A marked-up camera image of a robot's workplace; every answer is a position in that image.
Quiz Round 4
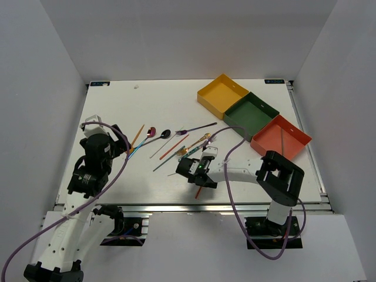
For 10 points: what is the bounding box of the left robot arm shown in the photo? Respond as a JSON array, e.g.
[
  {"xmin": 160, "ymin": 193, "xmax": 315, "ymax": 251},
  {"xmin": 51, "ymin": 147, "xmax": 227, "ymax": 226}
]
[{"xmin": 23, "ymin": 120, "xmax": 131, "ymax": 281}]

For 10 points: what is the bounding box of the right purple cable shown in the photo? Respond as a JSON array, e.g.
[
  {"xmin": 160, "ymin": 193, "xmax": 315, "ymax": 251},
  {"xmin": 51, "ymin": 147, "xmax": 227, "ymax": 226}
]
[{"xmin": 209, "ymin": 126, "xmax": 307, "ymax": 261}]

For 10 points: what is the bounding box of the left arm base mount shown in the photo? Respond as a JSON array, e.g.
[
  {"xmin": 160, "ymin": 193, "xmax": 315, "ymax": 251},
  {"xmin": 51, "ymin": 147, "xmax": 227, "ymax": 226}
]
[{"xmin": 92, "ymin": 205, "xmax": 149, "ymax": 247}]

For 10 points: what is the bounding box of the purple cable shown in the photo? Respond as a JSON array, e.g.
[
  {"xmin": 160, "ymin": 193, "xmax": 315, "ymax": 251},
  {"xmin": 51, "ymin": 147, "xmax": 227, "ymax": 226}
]
[
  {"xmin": 209, "ymin": 126, "xmax": 307, "ymax": 261},
  {"xmin": 0, "ymin": 122, "xmax": 132, "ymax": 282}
]

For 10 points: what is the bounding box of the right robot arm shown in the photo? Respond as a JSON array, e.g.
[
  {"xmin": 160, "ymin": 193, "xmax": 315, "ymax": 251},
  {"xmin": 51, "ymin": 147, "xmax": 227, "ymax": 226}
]
[{"xmin": 176, "ymin": 147, "xmax": 304, "ymax": 234}]

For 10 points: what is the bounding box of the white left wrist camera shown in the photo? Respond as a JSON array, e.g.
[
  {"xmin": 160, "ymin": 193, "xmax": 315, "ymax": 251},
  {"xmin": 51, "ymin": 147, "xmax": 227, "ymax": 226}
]
[{"xmin": 80, "ymin": 115, "xmax": 108, "ymax": 138}]

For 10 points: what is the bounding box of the silver fork green handle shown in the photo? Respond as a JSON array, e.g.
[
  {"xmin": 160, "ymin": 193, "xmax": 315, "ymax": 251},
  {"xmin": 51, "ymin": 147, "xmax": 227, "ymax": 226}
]
[{"xmin": 178, "ymin": 137, "xmax": 216, "ymax": 162}]

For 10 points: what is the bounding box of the left corner label sticker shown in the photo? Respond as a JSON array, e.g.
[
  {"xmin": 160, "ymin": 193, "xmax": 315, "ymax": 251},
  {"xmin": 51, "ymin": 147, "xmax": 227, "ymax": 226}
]
[{"xmin": 89, "ymin": 81, "xmax": 110, "ymax": 87}]

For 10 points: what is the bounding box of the yellow square tray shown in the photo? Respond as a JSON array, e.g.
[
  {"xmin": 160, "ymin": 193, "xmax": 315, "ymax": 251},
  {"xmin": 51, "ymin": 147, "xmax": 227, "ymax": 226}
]
[{"xmin": 197, "ymin": 74, "xmax": 249, "ymax": 120}]

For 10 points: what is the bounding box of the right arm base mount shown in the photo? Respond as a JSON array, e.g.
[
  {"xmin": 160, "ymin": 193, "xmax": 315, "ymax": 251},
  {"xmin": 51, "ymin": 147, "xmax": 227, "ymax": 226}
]
[{"xmin": 245, "ymin": 216, "xmax": 303, "ymax": 250}]

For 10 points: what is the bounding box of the wooden yellow spoon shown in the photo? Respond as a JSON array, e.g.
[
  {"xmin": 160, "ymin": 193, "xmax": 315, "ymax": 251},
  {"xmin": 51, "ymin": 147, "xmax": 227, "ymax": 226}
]
[{"xmin": 127, "ymin": 124, "xmax": 145, "ymax": 155}]

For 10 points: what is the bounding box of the red square tray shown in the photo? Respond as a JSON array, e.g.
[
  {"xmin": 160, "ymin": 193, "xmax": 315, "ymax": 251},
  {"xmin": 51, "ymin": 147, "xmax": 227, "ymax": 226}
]
[{"xmin": 250, "ymin": 115, "xmax": 312, "ymax": 161}]

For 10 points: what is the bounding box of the purple iridescent fork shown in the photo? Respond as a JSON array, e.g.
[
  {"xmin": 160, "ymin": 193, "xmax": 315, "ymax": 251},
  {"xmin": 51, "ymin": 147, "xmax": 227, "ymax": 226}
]
[{"xmin": 175, "ymin": 122, "xmax": 217, "ymax": 136}]

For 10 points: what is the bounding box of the black spoon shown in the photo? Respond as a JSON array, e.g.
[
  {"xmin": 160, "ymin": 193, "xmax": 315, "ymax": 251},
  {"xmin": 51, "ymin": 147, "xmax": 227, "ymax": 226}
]
[{"xmin": 140, "ymin": 129, "xmax": 171, "ymax": 147}]

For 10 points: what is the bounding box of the aluminium table edge rail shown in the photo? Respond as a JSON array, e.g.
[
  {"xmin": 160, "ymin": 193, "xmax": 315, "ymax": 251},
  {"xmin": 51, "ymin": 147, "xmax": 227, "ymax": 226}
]
[{"xmin": 54, "ymin": 202, "xmax": 333, "ymax": 214}]

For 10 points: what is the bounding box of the corner label sticker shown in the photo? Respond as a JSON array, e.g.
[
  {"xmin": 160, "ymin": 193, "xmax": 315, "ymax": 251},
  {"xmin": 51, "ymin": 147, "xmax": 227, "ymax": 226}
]
[
  {"xmin": 89, "ymin": 81, "xmax": 110, "ymax": 87},
  {"xmin": 264, "ymin": 79, "xmax": 285, "ymax": 84}
]

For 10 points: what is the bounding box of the right corner label sticker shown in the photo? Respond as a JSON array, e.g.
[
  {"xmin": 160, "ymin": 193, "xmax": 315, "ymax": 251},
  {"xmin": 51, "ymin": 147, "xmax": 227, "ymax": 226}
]
[{"xmin": 264, "ymin": 79, "xmax": 285, "ymax": 84}]

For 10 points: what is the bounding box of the ornate gold fork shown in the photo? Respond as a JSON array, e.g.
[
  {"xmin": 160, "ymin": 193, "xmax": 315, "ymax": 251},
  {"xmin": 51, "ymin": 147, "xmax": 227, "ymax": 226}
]
[{"xmin": 177, "ymin": 133, "xmax": 211, "ymax": 156}]

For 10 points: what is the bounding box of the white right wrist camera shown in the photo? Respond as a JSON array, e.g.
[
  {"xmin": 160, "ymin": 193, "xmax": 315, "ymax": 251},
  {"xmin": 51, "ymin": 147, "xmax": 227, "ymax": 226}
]
[{"xmin": 200, "ymin": 146, "xmax": 218, "ymax": 166}]

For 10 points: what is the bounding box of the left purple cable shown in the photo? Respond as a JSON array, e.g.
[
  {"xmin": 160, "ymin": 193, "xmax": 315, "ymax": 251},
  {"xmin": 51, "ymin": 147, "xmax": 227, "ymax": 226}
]
[{"xmin": 0, "ymin": 122, "xmax": 132, "ymax": 282}]

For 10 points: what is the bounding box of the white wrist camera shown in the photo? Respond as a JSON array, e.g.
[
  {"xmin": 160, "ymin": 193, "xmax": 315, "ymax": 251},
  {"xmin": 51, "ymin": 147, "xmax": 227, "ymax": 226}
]
[
  {"xmin": 200, "ymin": 146, "xmax": 218, "ymax": 166},
  {"xmin": 80, "ymin": 115, "xmax": 108, "ymax": 138}
]

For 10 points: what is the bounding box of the green square tray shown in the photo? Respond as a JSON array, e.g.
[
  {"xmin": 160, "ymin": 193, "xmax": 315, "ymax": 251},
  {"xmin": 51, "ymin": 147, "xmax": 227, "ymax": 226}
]
[{"xmin": 223, "ymin": 92, "xmax": 280, "ymax": 142}]

